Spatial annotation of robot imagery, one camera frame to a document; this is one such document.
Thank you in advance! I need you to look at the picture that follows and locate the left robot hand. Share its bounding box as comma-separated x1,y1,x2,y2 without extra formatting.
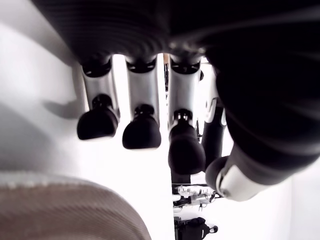
29,0,320,203

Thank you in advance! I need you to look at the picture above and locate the dark brown round plate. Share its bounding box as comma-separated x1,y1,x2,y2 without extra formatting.
0,172,153,240

